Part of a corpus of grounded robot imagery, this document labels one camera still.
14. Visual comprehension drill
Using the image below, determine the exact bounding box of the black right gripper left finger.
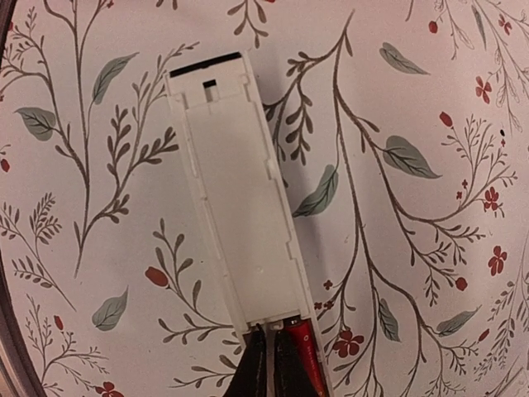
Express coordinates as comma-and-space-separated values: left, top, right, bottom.
224, 324, 271, 397

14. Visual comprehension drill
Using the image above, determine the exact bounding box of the red battery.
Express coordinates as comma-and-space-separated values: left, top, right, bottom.
284, 318, 326, 396

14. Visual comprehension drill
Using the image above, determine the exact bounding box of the long white remote control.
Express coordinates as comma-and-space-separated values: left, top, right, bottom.
165, 52, 332, 396

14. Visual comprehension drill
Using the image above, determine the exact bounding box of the floral patterned table mat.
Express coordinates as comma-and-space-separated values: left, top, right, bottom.
1, 1, 528, 396

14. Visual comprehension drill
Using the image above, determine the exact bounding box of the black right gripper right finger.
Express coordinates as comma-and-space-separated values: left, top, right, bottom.
274, 328, 318, 396

